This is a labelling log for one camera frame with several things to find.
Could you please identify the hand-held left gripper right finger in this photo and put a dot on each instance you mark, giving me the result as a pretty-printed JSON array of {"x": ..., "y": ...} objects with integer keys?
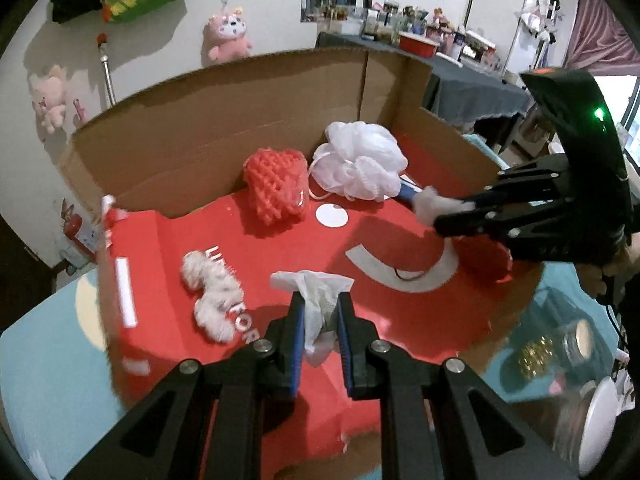
[{"x": 345, "y": 350}]

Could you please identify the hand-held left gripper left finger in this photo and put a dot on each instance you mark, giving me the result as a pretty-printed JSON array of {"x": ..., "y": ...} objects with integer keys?
[{"x": 298, "y": 350}]

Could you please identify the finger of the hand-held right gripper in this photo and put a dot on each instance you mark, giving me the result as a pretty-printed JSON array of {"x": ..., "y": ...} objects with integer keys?
[
  {"x": 500, "y": 225},
  {"x": 530, "y": 180}
]

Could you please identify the red knit soft toy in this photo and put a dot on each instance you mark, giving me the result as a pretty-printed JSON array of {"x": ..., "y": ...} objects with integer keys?
[{"x": 480, "y": 261}]

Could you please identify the white soft cloth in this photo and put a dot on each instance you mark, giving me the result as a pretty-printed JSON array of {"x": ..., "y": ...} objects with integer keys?
[{"x": 320, "y": 300}]

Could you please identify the pale knobby fuzzy plush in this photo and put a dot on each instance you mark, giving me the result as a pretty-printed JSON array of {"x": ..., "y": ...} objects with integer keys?
[{"x": 210, "y": 305}]

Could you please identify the cardboard box with red inside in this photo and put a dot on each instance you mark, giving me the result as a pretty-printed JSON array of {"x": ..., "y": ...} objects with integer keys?
[{"x": 225, "y": 125}]

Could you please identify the person's right hand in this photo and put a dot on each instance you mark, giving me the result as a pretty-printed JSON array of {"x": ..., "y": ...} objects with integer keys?
[{"x": 592, "y": 280}]

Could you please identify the pink curtain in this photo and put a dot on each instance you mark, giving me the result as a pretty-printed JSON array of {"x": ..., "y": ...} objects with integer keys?
[{"x": 605, "y": 35}]

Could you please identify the table with dark cloth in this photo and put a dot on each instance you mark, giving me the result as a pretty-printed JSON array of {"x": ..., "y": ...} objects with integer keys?
[{"x": 465, "y": 95}]

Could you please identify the small glass jar gold contents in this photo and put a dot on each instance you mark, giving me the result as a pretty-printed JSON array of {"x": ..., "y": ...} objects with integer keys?
[{"x": 550, "y": 355}]

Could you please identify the white bath pouf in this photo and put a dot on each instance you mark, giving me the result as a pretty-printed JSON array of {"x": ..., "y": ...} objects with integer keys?
[{"x": 360, "y": 160}]

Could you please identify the red foam mesh heart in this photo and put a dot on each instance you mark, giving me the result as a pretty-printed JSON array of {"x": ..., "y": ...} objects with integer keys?
[{"x": 275, "y": 180}]

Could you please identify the red basin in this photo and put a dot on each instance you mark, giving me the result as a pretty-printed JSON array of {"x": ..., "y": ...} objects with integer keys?
[{"x": 419, "y": 44}]

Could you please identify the row of cosmetic bottles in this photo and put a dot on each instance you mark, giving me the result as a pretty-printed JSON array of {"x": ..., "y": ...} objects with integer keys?
[{"x": 390, "y": 15}]

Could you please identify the teal plush blanket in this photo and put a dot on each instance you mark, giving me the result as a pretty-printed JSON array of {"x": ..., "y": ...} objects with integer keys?
[{"x": 50, "y": 385}]

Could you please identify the bright pink plush toy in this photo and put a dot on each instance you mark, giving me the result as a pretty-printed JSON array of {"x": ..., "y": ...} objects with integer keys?
[{"x": 227, "y": 35}]

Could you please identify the red-tipped stick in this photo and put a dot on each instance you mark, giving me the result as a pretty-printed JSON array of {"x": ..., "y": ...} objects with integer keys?
[{"x": 107, "y": 65}]

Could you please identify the pale pink plush toy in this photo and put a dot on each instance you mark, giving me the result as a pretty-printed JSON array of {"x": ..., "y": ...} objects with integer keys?
[{"x": 47, "y": 95}]

